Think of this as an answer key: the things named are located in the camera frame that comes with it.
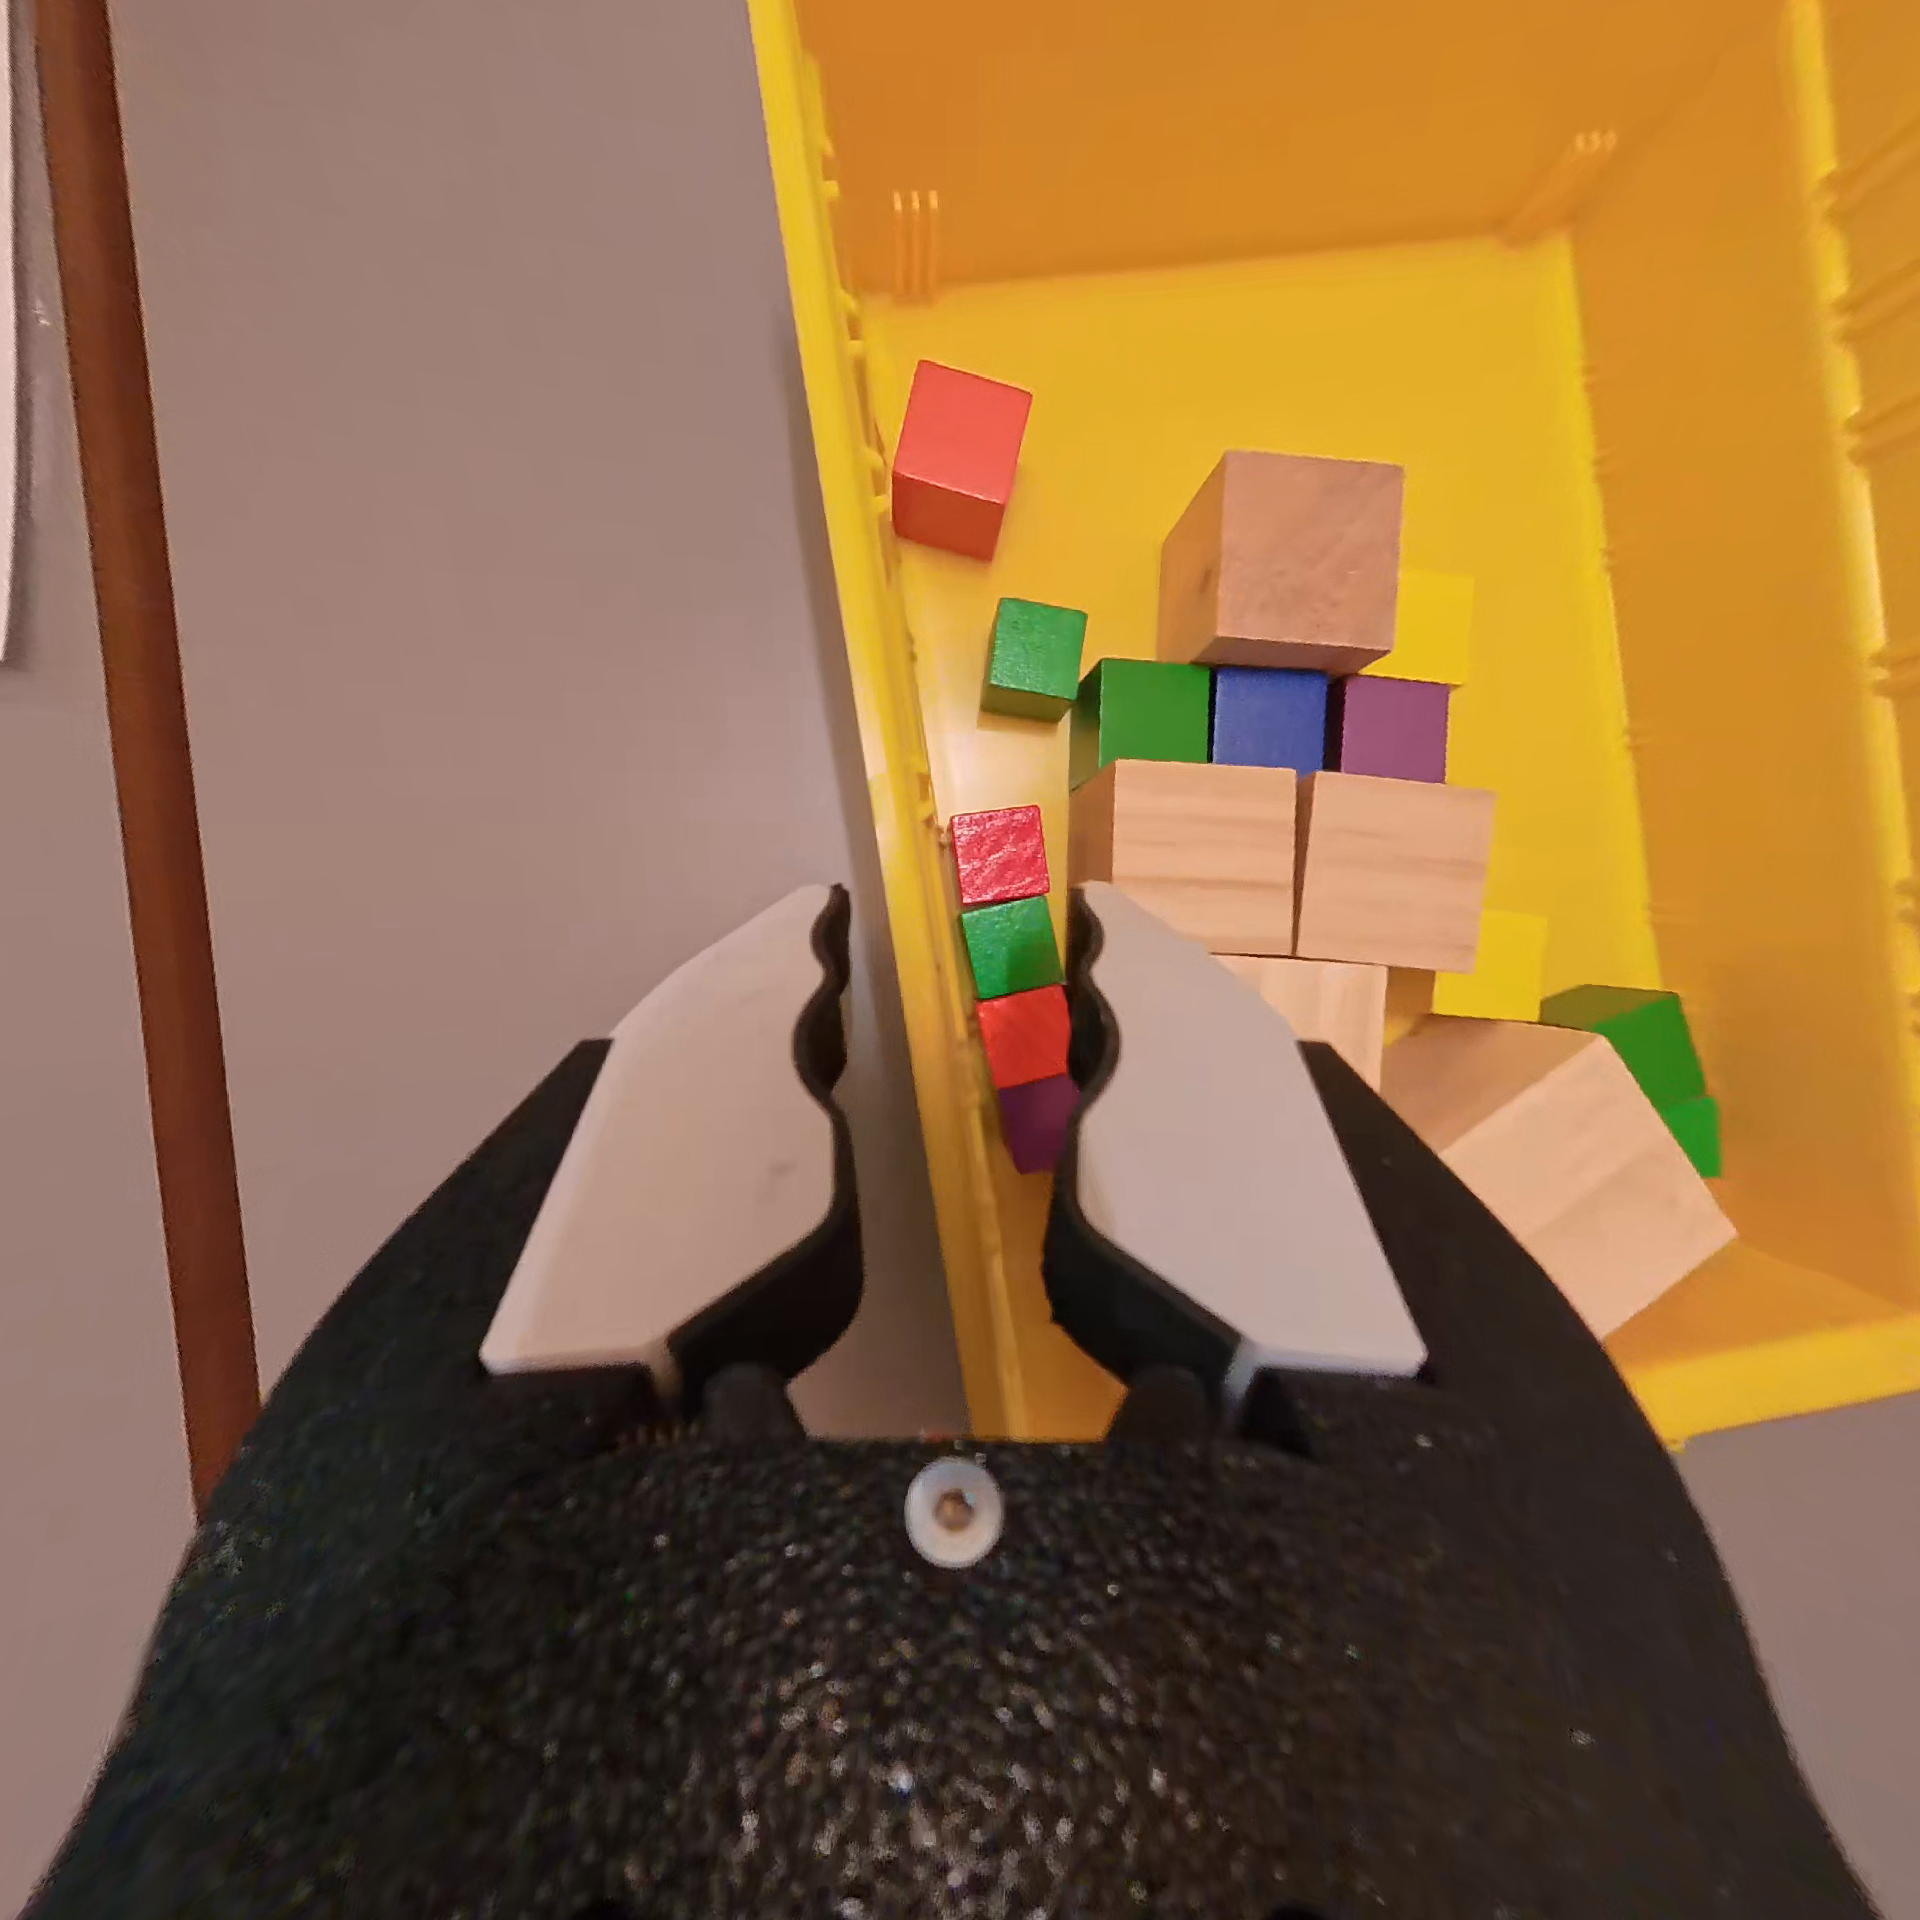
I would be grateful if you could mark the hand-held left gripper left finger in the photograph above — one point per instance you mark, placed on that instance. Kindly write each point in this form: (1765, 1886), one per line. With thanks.
(692, 1170)

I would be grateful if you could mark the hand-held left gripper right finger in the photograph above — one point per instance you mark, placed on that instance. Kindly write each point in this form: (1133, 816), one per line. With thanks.
(1231, 1185)

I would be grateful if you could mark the pile of wooden cubes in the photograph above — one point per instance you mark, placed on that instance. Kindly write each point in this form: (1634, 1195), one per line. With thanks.
(1291, 556)

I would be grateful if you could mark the yellow plastic box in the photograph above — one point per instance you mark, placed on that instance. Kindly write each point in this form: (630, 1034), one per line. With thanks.
(1277, 345)

